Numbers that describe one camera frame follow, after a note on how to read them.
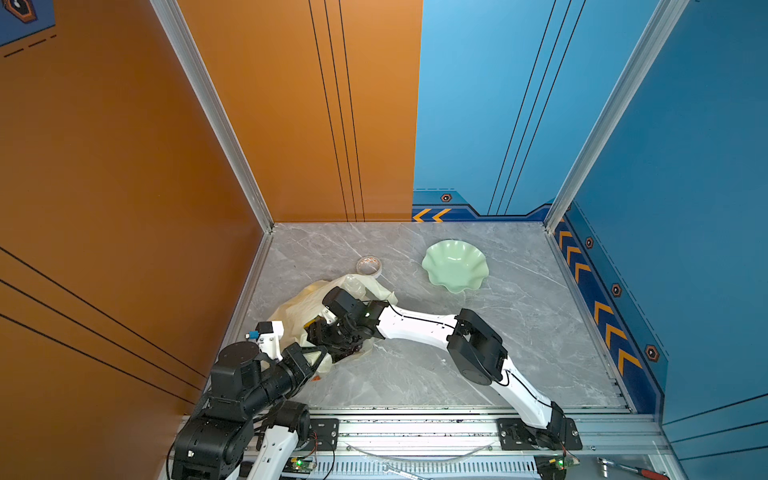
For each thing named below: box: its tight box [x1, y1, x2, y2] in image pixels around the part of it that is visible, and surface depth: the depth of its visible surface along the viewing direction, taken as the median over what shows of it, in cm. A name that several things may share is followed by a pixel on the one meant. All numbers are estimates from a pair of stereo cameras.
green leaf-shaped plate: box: [422, 240, 489, 294], surface depth 107 cm
